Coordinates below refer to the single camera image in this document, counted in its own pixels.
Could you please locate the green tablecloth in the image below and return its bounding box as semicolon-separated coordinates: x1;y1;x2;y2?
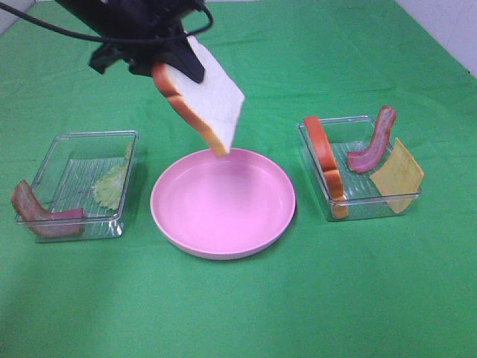
1;1;476;357

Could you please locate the green lettuce leaf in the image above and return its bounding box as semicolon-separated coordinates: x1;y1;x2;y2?
92;142;132;210

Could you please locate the pink round plate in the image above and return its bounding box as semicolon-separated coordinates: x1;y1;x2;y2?
150;148;296;260

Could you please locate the pink bacon strip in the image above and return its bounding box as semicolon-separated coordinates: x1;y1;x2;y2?
10;180;83;238
347;105;397;173

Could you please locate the white bread slice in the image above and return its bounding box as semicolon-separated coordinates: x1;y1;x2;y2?
303;116;349;221
151;37;244;157

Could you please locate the yellow cheese slice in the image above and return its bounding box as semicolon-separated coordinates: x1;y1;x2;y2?
370;138;424;214

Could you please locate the clear left plastic tray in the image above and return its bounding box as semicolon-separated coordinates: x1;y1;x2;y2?
16;130;139;243

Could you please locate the clear plastic tray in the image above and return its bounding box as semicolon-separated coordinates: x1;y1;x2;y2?
16;130;139;243
297;116;422;222

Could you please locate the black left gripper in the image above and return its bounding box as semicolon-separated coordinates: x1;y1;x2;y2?
59;1;205;83

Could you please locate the clear right plastic tray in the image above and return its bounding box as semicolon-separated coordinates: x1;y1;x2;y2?
297;116;422;222

